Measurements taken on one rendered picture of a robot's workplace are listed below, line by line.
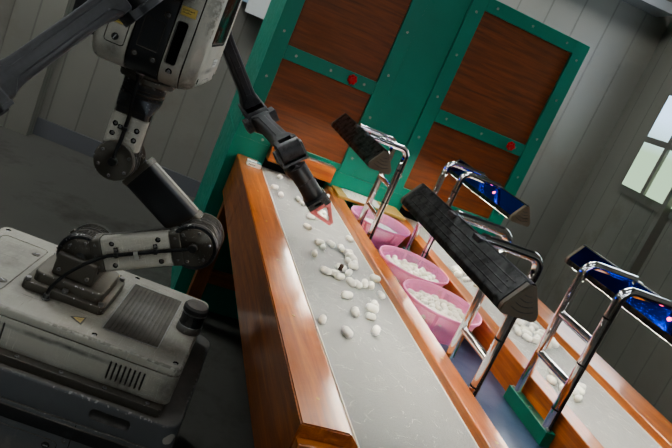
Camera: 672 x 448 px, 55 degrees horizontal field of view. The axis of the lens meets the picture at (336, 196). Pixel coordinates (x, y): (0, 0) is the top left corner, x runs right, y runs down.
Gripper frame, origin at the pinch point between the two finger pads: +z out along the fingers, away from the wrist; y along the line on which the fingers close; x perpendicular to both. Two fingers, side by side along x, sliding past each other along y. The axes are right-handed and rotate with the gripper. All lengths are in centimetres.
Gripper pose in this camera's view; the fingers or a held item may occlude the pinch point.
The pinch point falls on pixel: (329, 221)
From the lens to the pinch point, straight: 188.9
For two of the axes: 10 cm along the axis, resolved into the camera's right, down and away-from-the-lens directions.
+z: 4.8, 8.1, 3.3
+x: -8.6, 5.2, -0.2
